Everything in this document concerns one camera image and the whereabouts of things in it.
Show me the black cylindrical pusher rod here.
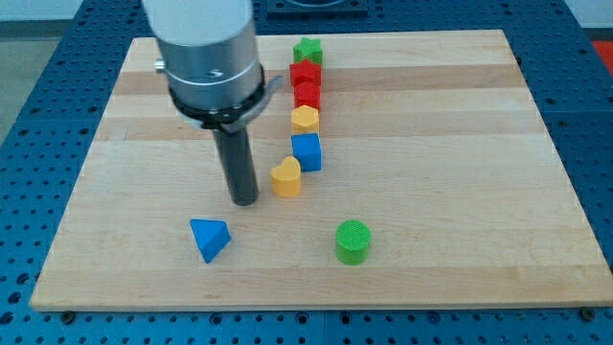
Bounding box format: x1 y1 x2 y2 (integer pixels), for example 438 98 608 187
214 129 259 206

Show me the yellow heart block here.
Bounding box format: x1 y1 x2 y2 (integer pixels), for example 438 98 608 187
270 156 302 197

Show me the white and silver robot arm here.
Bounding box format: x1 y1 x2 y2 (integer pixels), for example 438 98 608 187
142 0 282 206

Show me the blue cube block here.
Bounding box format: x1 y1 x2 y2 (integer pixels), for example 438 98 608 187
291 133 322 172

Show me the yellow hexagon block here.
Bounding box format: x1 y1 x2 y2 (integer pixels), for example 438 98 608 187
291 105 320 134

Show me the blue triangle block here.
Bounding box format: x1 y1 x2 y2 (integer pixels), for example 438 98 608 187
190 218 231 264

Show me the red cylinder block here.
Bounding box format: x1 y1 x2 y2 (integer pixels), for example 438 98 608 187
293 81 321 110

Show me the red pentagon block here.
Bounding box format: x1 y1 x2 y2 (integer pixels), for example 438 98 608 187
289 58 322 86

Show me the green star block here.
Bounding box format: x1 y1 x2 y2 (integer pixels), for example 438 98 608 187
292 37 324 65

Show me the green cylinder block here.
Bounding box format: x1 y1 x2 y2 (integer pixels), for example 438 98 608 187
335 219 372 265

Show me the wooden board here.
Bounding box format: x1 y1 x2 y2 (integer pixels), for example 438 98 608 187
30 30 612 311

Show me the red object at right edge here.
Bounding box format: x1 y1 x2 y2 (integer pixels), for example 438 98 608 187
592 40 613 74

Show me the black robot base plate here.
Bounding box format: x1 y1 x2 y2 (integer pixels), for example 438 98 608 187
265 0 369 16

